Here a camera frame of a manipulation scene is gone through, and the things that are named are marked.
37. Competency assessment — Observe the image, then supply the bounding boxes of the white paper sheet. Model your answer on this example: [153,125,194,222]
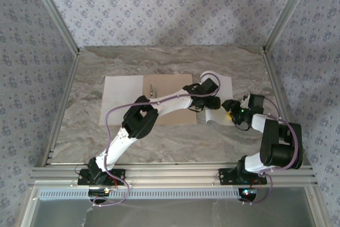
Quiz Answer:
[98,75,145,127]
[200,71,234,127]

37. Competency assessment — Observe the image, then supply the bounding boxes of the brown cardboard folder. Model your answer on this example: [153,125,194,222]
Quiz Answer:
[98,73,198,127]

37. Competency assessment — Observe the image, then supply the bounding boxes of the metal folder clip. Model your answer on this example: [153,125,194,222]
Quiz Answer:
[148,82,158,98]

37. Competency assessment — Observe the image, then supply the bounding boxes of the small circuit board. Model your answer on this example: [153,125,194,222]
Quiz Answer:
[88,188,112,196]
[238,188,260,196]

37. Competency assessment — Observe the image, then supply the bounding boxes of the grey metal panel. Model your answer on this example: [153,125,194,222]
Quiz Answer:
[34,199,317,227]

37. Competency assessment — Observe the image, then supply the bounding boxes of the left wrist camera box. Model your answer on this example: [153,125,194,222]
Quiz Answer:
[199,78,220,94]

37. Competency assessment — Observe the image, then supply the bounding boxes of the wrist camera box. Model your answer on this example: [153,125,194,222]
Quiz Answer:
[240,94,266,112]
[199,78,220,94]

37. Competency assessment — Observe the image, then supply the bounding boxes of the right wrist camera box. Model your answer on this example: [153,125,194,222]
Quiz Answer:
[240,94,266,112]

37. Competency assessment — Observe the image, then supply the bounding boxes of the right aluminium side rail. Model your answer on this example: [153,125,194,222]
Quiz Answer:
[261,50,310,166]

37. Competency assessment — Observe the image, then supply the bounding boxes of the aluminium side rail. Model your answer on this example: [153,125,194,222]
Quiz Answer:
[39,50,82,168]
[261,50,310,166]

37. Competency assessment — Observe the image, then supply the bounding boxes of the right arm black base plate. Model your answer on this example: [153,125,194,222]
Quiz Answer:
[218,167,268,186]

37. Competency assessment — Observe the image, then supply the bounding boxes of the wide aluminium frame rail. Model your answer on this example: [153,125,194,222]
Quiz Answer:
[29,162,318,188]

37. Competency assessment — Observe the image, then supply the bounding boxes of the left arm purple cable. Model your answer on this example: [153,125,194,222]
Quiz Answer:
[91,72,222,208]

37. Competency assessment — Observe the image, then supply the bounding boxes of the grey slotted cable duct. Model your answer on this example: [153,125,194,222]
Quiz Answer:
[38,187,241,200]

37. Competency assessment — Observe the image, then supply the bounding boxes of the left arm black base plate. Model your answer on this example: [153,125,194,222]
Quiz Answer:
[77,168,126,186]

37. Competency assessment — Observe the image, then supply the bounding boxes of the right aluminium frame post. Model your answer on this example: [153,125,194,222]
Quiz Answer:
[262,0,318,55]

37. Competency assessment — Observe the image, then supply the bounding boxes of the aluminium frame post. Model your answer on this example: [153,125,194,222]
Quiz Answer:
[25,0,81,55]
[262,0,318,55]

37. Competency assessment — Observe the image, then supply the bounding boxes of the left aluminium side rail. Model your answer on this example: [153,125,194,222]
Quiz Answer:
[39,50,82,168]

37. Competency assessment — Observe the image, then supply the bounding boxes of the left aluminium frame post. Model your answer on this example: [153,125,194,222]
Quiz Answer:
[25,0,81,55]

